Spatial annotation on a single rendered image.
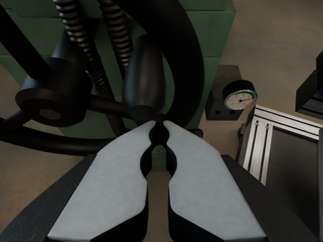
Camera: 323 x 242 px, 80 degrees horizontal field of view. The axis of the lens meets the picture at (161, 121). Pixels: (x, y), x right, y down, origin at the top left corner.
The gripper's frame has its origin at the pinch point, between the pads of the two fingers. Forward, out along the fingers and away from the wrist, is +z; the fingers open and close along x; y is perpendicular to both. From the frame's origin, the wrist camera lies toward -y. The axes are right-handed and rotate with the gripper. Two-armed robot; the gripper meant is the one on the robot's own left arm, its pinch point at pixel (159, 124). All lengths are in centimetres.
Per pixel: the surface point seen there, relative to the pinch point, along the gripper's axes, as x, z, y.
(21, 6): -14.4, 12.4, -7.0
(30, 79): -11.2, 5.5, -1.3
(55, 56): -10.7, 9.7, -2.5
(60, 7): -9.4, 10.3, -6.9
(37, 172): -61, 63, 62
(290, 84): 86, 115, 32
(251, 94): 17.2, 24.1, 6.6
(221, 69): 15.2, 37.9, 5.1
